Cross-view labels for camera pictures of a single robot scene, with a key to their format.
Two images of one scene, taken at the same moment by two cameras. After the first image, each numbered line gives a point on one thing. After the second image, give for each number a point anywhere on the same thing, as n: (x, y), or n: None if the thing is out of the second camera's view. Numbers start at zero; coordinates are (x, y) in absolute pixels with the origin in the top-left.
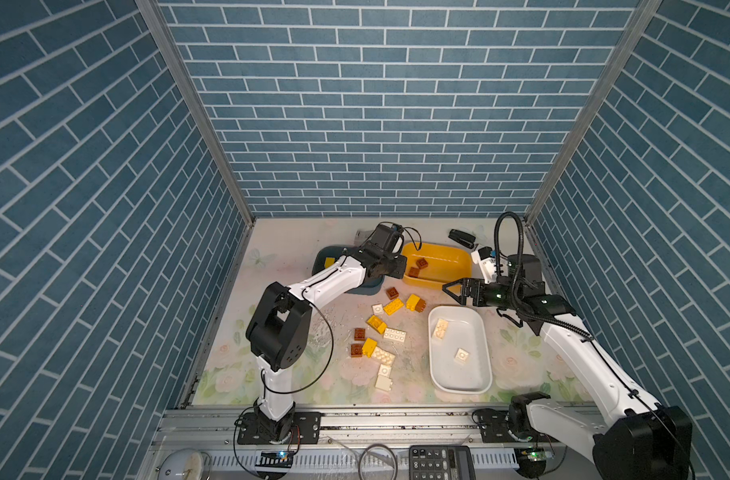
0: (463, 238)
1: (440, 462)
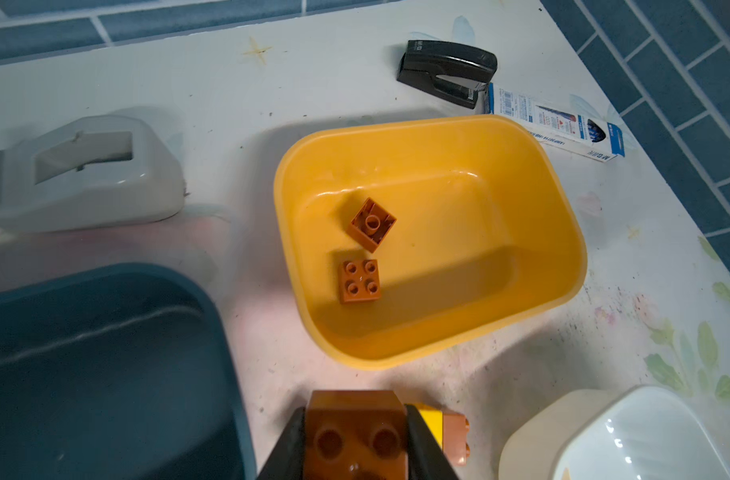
0: (450, 72)
1: None
